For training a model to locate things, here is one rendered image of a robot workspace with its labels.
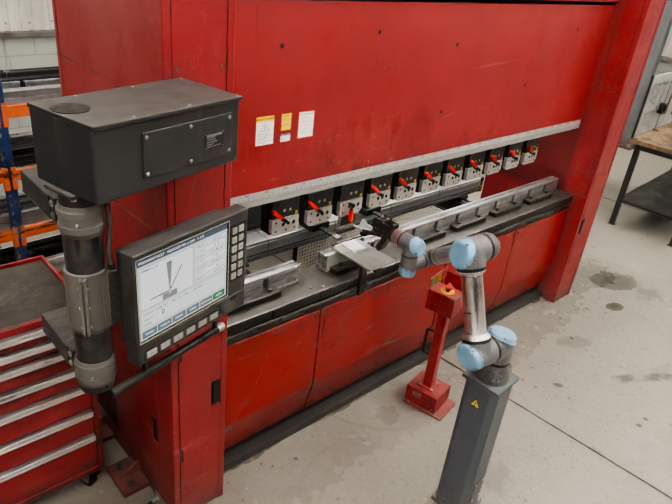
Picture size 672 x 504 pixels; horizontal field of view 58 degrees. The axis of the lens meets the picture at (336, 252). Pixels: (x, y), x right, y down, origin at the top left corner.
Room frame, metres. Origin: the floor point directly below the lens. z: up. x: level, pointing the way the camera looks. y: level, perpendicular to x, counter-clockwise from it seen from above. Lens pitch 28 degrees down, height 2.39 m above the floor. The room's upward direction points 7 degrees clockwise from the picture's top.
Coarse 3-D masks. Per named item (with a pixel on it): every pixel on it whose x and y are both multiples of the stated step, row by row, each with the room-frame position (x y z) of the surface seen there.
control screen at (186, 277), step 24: (192, 240) 1.53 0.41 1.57; (216, 240) 1.61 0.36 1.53; (144, 264) 1.38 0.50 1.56; (168, 264) 1.45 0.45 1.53; (192, 264) 1.53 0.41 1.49; (216, 264) 1.61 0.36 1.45; (144, 288) 1.38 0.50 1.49; (168, 288) 1.45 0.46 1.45; (192, 288) 1.53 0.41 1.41; (216, 288) 1.61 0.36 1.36; (144, 312) 1.37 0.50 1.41; (168, 312) 1.44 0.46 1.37; (192, 312) 1.52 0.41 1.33; (144, 336) 1.37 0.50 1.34
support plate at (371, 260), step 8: (360, 240) 2.79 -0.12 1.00; (336, 248) 2.68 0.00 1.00; (344, 248) 2.69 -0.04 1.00; (344, 256) 2.62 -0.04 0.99; (352, 256) 2.61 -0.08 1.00; (360, 256) 2.62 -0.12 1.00; (368, 256) 2.63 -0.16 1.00; (376, 256) 2.64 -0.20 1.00; (384, 256) 2.65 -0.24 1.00; (360, 264) 2.54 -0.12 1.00; (368, 264) 2.55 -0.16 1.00; (376, 264) 2.56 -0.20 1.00; (384, 264) 2.57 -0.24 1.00
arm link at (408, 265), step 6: (402, 258) 2.38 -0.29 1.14; (408, 258) 2.37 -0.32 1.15; (414, 258) 2.37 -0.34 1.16; (420, 258) 2.41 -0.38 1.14; (402, 264) 2.38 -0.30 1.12; (408, 264) 2.37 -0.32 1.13; (414, 264) 2.37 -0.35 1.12; (420, 264) 2.40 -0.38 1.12; (402, 270) 2.37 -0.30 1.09; (408, 270) 2.36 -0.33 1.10; (414, 270) 2.38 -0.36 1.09; (402, 276) 2.38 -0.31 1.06; (408, 276) 2.37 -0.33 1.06
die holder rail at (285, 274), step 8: (280, 264) 2.50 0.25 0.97; (288, 264) 2.52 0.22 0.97; (296, 264) 2.52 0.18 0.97; (256, 272) 2.41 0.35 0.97; (264, 272) 2.42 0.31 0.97; (272, 272) 2.42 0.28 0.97; (280, 272) 2.44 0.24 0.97; (288, 272) 2.48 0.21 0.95; (296, 272) 2.51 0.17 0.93; (248, 280) 2.33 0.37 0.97; (256, 280) 2.34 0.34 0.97; (264, 280) 2.42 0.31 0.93; (272, 280) 2.41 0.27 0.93; (280, 280) 2.45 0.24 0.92; (288, 280) 2.48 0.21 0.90; (296, 280) 2.52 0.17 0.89; (248, 288) 2.31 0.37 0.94; (256, 288) 2.35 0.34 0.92; (264, 288) 2.41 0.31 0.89; (280, 288) 2.44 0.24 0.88
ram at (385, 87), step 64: (256, 0) 2.29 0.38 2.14; (320, 0) 2.51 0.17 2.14; (384, 0) 2.80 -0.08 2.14; (448, 0) 3.17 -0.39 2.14; (256, 64) 2.29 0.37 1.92; (320, 64) 2.52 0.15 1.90; (384, 64) 2.78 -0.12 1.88; (448, 64) 3.11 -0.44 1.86; (512, 64) 3.52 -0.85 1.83; (576, 64) 4.05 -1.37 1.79; (320, 128) 2.54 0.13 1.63; (384, 128) 2.83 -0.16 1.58; (448, 128) 3.18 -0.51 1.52; (512, 128) 3.64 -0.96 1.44; (256, 192) 2.31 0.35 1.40
